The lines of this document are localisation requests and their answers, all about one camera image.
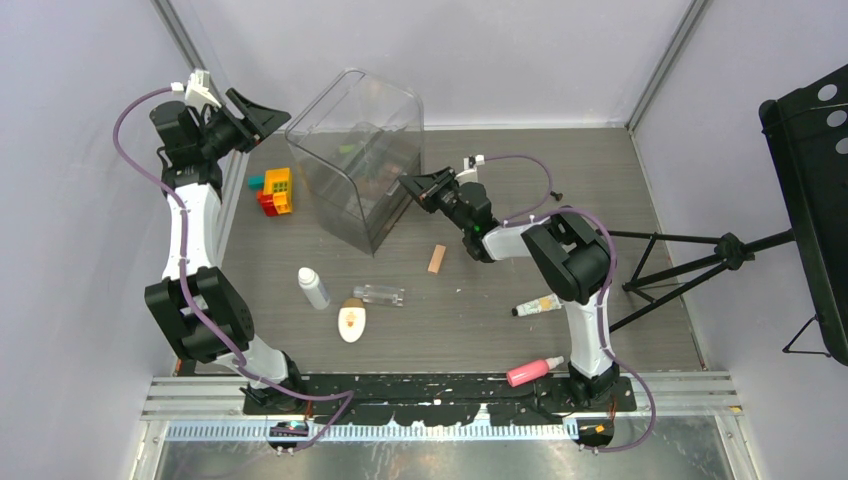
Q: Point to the small printed cream tube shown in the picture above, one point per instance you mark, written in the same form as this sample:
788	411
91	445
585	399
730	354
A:
537	306

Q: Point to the peach concealer stick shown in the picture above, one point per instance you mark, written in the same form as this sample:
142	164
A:
436	260

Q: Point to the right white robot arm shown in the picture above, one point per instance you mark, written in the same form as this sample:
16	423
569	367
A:
569	249

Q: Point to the pink spray bottle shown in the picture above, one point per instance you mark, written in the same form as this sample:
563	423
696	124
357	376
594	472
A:
533	370

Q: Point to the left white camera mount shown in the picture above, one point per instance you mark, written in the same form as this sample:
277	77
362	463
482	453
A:
196	91

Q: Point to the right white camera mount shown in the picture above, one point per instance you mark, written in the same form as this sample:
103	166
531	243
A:
470	169

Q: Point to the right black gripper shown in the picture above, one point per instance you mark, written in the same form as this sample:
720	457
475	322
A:
428	187

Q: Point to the white oval compact case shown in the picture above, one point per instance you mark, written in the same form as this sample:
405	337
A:
351	320

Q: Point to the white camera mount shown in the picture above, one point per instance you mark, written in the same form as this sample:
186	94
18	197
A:
470	169
196	91

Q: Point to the white cylindrical bottle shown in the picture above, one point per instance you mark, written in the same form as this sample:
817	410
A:
313	288

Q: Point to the clear small bottle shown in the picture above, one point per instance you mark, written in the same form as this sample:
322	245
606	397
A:
380	295

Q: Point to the clear acrylic drawer organizer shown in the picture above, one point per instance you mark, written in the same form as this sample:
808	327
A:
357	196

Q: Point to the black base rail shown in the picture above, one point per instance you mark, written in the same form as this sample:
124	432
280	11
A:
456	399

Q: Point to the black tripod stand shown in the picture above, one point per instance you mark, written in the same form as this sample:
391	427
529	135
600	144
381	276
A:
729	254

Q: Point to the black perforated panel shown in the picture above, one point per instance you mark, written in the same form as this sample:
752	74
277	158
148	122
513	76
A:
806	133

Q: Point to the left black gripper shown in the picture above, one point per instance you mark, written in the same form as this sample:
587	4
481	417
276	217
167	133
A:
258	121

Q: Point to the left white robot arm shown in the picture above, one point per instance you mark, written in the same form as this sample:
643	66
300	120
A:
201	314

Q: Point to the colourful toy block stack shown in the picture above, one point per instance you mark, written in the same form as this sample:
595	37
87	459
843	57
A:
273	191

